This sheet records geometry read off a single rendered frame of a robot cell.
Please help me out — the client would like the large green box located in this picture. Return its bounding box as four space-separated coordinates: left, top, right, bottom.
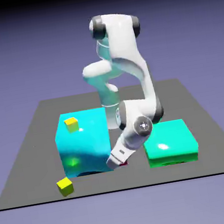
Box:
139 117 201 170

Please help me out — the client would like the large cyan box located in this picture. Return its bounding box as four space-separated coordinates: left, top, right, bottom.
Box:
50 106 116 180

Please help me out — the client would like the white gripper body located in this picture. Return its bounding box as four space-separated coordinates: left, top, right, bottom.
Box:
103 144 134 171

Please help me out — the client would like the small yellow cube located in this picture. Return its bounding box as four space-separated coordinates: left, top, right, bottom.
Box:
55 176 76 198
63 116 80 135

